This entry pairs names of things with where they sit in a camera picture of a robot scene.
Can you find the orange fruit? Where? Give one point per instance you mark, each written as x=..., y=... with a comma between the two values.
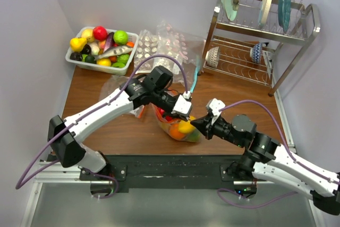
x=176, y=134

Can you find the clear bag blue zipper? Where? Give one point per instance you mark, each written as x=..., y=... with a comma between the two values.
x=191, y=71

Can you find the silver toy fish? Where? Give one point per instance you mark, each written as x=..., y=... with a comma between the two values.
x=114, y=51

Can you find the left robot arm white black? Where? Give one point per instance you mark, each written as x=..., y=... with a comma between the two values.
x=66, y=136

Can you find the blue white patterned bowl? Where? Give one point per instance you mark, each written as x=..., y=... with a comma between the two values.
x=256, y=53

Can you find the small yellow lemon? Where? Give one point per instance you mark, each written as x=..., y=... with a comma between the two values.
x=104, y=62

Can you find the pale peach fruit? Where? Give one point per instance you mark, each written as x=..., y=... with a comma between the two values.
x=88, y=35

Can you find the teal blue plate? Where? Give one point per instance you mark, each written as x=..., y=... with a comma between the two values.
x=284, y=12

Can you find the dark green avocado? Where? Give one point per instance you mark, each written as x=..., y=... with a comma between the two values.
x=89, y=59

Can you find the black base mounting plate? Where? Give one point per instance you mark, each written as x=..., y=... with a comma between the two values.
x=179, y=172

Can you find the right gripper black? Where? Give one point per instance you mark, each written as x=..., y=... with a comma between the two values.
x=204, y=125

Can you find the small orange tangerine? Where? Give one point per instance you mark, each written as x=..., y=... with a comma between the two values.
x=131, y=44

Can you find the dark plum fruit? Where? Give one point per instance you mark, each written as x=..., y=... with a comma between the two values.
x=76, y=56

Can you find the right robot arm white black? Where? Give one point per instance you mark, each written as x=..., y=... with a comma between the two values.
x=264, y=158

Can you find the steel dish rack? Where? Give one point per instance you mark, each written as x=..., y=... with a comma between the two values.
x=236, y=39

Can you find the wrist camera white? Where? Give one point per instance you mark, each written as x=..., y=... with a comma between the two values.
x=213, y=108
x=183, y=104

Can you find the green pepper slice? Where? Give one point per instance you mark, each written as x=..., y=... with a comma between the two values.
x=118, y=65

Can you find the green lime fruit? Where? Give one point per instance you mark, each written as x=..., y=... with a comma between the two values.
x=120, y=37

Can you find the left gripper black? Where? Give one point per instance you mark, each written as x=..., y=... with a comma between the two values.
x=178, y=116

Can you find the clear bag pink dots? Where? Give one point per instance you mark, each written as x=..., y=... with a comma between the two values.
x=175, y=48

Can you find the clear zip bag orange zipper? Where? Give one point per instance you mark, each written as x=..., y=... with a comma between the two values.
x=166, y=125

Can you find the purple eggplant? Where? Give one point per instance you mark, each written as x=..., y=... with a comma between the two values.
x=109, y=41

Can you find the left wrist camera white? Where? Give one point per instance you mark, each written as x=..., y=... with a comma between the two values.
x=183, y=104

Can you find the red apple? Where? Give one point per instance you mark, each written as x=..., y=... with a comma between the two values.
x=163, y=115
x=99, y=33

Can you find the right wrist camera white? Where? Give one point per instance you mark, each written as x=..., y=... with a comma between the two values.
x=213, y=108

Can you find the white cream plate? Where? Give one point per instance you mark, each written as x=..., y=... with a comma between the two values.
x=264, y=13

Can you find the white garlic bulb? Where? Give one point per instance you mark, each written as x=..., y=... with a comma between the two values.
x=95, y=49

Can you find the crumpled clear zip bag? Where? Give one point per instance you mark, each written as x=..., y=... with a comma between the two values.
x=113, y=83

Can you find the green yellow mango fruit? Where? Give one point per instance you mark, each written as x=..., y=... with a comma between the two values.
x=195, y=136

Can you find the light green guava fruit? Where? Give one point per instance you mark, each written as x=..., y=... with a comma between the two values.
x=123, y=58

